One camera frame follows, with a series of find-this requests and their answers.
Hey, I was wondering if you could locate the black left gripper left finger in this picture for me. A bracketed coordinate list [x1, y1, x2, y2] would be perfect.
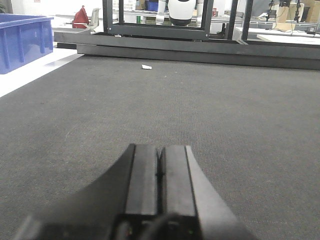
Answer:
[15, 144, 158, 240]

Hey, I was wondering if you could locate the red bag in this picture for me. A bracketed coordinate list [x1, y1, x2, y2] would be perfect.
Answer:
[72, 5, 89, 29]

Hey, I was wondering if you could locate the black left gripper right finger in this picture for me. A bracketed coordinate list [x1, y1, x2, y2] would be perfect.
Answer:
[159, 145, 256, 240]

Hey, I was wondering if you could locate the white chair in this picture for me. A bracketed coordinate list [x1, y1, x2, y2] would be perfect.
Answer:
[87, 8, 100, 32]

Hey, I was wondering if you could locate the black metal frame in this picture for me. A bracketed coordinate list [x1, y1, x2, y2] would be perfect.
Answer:
[54, 0, 320, 70]

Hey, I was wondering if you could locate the blue plastic crate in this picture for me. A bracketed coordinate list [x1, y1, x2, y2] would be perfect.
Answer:
[0, 13, 54, 75]

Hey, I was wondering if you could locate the dark grey felt mat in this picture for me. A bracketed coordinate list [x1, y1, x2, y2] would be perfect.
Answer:
[0, 56, 320, 240]

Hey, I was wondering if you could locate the white paper scrap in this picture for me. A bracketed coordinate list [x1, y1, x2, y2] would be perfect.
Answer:
[141, 64, 152, 70]

